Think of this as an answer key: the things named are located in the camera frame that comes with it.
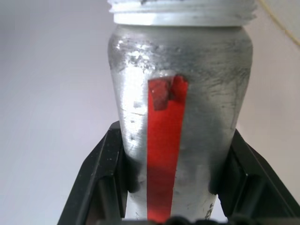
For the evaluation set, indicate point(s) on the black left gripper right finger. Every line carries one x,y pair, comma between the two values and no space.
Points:
253,178

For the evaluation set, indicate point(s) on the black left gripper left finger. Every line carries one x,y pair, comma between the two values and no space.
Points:
98,173

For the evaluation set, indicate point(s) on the silver jar with red stripe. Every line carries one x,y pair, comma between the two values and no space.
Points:
206,112

